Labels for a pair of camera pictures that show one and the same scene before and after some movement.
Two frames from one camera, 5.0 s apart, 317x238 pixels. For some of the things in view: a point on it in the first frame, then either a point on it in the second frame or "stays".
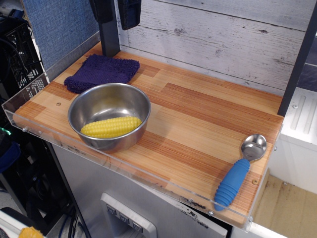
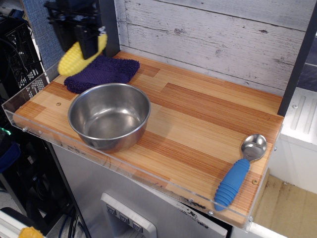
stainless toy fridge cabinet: (114, 204) stays
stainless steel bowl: (103, 101) stays
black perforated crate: (21, 70) stays
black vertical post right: (292, 80) stays
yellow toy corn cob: (112, 128) → (73, 59)
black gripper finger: (103, 10) → (71, 19)
